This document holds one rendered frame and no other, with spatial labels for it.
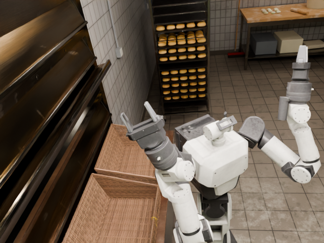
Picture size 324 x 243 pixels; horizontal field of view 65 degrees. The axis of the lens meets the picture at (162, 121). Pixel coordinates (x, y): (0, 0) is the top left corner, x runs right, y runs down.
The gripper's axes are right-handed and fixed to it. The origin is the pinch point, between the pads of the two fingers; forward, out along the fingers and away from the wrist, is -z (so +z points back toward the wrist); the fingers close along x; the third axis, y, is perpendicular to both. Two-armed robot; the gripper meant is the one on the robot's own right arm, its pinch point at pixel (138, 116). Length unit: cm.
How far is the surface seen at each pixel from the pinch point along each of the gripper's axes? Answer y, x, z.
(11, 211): 8, -55, 9
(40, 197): -22, -76, 26
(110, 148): -107, -79, 57
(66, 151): -55, -73, 22
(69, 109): -61, -58, 2
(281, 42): -406, 140, 142
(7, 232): 14, -56, 13
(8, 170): -8, -62, 1
